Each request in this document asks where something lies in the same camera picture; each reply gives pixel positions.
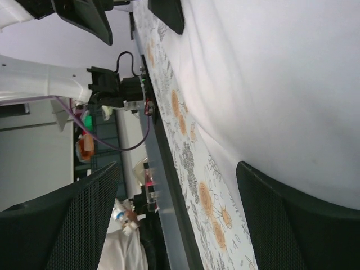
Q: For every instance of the white t shirt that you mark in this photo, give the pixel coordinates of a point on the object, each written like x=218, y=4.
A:
x=275, y=84

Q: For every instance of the background clutter items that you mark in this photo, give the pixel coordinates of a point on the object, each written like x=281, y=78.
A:
x=131, y=243

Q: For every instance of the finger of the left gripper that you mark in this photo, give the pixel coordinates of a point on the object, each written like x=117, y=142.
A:
x=87, y=15
x=170, y=13

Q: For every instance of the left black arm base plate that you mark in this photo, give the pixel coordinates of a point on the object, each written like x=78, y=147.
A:
x=138, y=92

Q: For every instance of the floral table mat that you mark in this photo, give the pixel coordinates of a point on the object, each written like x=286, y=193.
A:
x=221, y=233

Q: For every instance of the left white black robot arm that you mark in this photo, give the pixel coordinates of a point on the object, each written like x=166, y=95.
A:
x=63, y=49

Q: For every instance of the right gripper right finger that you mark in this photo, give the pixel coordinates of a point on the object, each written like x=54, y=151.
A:
x=290, y=229

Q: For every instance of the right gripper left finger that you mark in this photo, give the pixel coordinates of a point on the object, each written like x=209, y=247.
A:
x=64, y=229

